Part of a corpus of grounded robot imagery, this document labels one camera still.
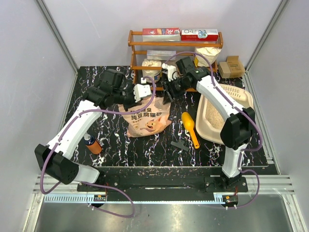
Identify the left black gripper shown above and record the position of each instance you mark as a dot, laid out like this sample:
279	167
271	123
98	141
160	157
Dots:
133	103

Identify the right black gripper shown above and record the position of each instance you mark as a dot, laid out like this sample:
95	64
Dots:
170	85

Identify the pink cat litter bag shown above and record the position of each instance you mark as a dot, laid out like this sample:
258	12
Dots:
152	120

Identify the yellow plastic litter scoop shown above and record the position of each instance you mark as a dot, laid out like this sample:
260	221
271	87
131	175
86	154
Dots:
189	125

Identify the black bag clip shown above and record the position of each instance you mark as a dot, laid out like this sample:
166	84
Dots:
180	145

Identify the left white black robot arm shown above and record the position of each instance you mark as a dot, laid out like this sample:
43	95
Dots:
54	158

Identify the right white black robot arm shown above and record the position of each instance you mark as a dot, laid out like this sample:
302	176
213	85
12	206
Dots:
239	121

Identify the silver box middle shelf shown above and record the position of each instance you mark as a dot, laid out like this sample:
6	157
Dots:
160	55

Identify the beige litter box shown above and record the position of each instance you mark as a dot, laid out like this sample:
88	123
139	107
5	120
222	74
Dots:
209	122

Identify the red silver box left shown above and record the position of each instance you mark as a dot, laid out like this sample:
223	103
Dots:
161	35

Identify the red white box right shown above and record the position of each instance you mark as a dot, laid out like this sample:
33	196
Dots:
200	35

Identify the white bag lower shelf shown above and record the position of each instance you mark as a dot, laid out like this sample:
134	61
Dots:
154	74

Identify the orange spray bottle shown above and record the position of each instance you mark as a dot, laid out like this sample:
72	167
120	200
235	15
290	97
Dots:
92	144

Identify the white paper bag on shelf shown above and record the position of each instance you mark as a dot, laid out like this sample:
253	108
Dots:
210	53

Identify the brown cardboard boxes right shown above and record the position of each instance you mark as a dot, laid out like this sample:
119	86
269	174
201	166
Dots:
231	68

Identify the wooden shelf rack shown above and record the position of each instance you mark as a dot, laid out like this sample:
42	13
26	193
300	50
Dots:
139	50

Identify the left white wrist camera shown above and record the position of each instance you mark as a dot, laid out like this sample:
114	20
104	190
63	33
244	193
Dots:
141	90

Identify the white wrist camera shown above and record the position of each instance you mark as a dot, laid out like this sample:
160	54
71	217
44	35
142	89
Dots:
170	71
141	90

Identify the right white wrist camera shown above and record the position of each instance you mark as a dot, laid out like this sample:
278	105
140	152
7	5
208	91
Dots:
170	71

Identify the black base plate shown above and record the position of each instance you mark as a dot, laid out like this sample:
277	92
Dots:
198	178

